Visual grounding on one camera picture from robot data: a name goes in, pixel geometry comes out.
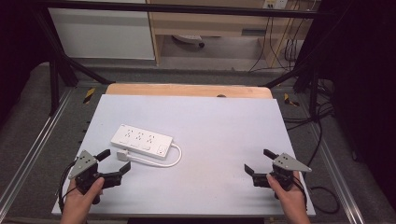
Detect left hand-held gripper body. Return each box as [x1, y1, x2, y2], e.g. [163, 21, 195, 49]
[67, 149, 123, 205]

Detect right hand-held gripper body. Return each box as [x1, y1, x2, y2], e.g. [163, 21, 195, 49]
[251, 152, 313, 200]

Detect white plug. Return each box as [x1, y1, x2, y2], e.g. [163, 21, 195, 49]
[116, 149, 130, 162]

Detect white power strip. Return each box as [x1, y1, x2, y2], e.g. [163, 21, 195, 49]
[110, 123, 175, 161]

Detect white power strip cable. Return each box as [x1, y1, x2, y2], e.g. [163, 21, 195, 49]
[127, 143, 183, 169]

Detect person's right hand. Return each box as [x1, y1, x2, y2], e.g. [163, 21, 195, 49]
[265, 170, 312, 224]

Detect person's left hand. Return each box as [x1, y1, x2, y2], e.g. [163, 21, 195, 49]
[60, 176, 106, 224]

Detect white table board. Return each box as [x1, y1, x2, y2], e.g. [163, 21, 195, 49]
[50, 94, 317, 217]

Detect wooden table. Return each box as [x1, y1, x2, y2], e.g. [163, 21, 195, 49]
[105, 82, 274, 100]

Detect black curtain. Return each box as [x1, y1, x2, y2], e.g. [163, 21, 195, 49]
[317, 0, 396, 206]
[0, 0, 50, 125]

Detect white cabinet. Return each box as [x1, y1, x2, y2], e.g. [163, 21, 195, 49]
[48, 7, 156, 61]

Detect light wooden desk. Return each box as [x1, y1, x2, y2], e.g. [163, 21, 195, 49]
[145, 0, 316, 67]

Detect white chair base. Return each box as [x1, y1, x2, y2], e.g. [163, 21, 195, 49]
[172, 34, 205, 49]

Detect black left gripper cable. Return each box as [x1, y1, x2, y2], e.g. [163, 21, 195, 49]
[57, 160, 78, 214]

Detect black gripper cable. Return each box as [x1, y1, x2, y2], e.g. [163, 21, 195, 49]
[57, 160, 78, 214]
[291, 173, 341, 216]

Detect aluminium floor rail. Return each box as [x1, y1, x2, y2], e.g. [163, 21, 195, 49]
[0, 89, 75, 207]
[303, 118, 366, 224]

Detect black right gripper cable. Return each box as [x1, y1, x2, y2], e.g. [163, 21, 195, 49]
[291, 173, 341, 216]

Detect black floor cables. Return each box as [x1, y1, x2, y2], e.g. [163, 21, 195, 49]
[283, 77, 335, 167]

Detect black hanging cables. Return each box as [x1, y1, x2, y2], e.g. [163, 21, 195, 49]
[247, 16, 304, 73]

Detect yellow cable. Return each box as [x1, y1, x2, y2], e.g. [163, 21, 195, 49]
[271, 8, 301, 68]

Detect white wall socket strip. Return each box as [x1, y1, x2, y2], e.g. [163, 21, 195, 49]
[262, 0, 289, 10]

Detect black metal frame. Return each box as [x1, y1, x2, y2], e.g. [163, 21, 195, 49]
[31, 0, 331, 117]

